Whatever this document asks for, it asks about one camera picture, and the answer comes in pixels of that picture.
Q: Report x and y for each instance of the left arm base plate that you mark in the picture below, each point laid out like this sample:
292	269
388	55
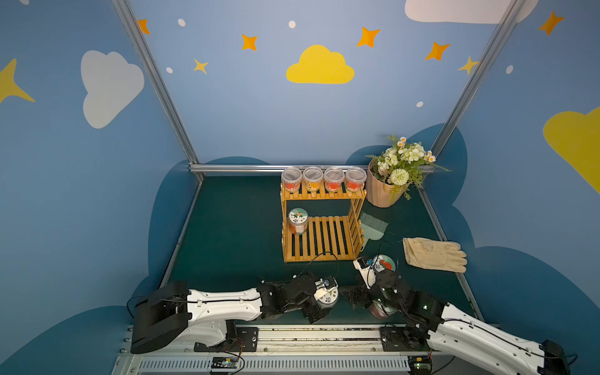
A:
244	339

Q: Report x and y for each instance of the small clear jar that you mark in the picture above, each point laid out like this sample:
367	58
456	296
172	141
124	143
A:
333	179
355	179
312	178
292	179

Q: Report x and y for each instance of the left aluminium frame post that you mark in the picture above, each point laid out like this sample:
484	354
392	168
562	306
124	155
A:
127	17

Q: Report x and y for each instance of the rear aluminium crossbar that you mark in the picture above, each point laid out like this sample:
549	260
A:
249	168

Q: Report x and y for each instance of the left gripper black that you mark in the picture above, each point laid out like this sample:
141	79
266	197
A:
316	300

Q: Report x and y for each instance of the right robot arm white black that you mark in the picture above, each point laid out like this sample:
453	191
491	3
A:
443	327

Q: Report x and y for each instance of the white green artificial flowers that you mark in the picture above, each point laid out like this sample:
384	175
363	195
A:
400	164

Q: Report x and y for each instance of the pink ribbed flower pot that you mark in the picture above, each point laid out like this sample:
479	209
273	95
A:
380	194

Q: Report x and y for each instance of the right aluminium frame post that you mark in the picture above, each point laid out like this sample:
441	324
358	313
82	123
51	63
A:
493	48

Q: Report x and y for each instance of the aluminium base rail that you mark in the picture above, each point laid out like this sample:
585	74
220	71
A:
295	349

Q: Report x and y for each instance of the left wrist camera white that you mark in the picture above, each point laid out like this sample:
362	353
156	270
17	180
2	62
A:
326	285

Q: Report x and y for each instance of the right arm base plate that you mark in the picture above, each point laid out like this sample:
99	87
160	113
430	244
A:
398	337

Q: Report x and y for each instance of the green circuit board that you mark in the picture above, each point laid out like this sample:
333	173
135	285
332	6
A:
224	363
420	365

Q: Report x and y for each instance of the large jar green leaf lid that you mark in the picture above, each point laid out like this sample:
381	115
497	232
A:
328	299

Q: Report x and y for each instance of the bamboo two-tier shelf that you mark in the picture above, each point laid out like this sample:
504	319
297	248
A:
325	238

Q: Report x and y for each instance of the large jar purple flower lid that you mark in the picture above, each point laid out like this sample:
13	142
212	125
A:
378	311

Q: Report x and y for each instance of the aluminium frame post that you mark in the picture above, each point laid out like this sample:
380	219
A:
127	17
493	48

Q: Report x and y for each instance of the beige work gloves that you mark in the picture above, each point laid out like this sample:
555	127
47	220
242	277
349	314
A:
434	255

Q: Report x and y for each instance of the left green circuit board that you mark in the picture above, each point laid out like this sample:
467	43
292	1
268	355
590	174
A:
224	363

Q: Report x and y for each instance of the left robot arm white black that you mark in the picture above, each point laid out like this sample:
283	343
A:
176	313

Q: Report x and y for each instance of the large jar orange flower lid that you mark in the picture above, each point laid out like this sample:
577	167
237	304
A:
297	220

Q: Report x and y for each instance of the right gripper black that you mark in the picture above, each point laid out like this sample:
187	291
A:
375	291

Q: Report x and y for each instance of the right green circuit board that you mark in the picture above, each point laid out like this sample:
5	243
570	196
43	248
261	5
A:
420	365

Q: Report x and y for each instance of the large jar red strawberry lid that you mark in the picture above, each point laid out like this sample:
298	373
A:
383	262

